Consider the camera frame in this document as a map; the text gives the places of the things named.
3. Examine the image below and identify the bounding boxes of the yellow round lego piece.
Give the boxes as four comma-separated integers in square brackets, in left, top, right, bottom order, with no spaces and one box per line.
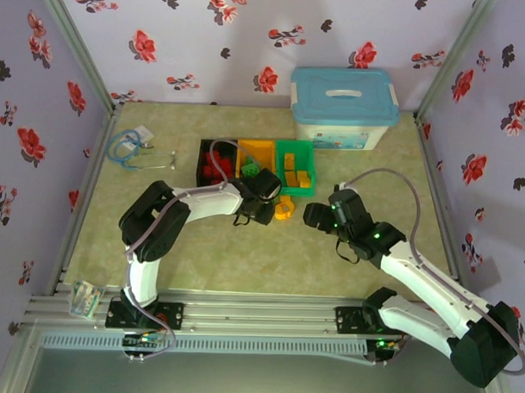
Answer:
[273,193,298,222]

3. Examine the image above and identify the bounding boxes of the yellow plastic bin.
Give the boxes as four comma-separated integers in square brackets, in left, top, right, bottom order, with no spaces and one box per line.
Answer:
[234,137,279,184]

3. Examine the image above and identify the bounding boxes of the green plastic bin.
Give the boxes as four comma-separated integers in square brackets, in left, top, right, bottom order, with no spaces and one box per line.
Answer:
[273,137,320,197]

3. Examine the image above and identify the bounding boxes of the black plastic bin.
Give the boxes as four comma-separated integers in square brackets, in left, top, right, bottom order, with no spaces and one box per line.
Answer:
[195,136,241,189]

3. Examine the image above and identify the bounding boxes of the white storage box blue lid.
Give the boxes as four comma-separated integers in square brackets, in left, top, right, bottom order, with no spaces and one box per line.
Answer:
[287,64,403,153]

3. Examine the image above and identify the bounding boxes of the white badge card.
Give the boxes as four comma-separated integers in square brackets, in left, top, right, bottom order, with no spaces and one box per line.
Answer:
[133,125,156,143]

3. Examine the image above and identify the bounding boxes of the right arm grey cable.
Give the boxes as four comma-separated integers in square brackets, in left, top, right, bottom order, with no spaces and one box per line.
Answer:
[331,165,525,379]

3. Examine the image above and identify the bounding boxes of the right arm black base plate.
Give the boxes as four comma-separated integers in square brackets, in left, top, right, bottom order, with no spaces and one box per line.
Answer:
[334,305,413,336]

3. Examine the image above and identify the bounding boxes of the thin grey wire white tips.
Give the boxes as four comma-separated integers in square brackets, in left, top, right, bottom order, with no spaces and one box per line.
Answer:
[134,142,178,171]

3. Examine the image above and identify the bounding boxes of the aluminium table edge rail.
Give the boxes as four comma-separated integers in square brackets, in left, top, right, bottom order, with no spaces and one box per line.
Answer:
[22,287,497,344]

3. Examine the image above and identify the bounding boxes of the blue lanyard cord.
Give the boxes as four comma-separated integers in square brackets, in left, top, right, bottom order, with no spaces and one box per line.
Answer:
[106,128,145,171]

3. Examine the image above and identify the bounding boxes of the grey slotted cable duct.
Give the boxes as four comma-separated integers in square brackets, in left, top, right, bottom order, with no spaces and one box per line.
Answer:
[39,329,369,360]

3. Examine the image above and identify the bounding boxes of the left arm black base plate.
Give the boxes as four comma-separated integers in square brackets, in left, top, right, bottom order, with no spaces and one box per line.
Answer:
[105,298,185,332]

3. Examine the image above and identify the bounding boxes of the aluminium frame post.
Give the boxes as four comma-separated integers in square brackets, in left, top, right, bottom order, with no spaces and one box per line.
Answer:
[414,0,502,128]
[28,0,128,115]

